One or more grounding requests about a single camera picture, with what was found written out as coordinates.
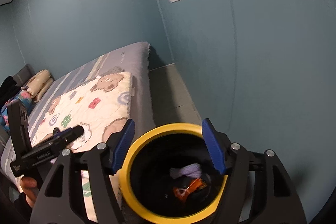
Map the purple foam net sleeve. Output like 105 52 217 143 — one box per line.
170 163 202 179

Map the orange snack wrapper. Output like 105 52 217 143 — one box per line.
173 178 207 202

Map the yellow rimmed black trash bin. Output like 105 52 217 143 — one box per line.
120 123 226 223

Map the person's left hand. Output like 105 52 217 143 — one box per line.
20 176 39 207

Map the cream bear print quilt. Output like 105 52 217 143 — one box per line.
23 72 135 223

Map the blue floral folded quilt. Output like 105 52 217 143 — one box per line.
1 90 33 134

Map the black clothing pile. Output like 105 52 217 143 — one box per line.
0 76 20 106

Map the beige folded blanket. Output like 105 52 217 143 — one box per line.
24 69 54 102

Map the grey striped bed mattress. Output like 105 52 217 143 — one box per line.
0 41 157 188

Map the grey padded headboard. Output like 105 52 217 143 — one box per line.
13 64 35 88

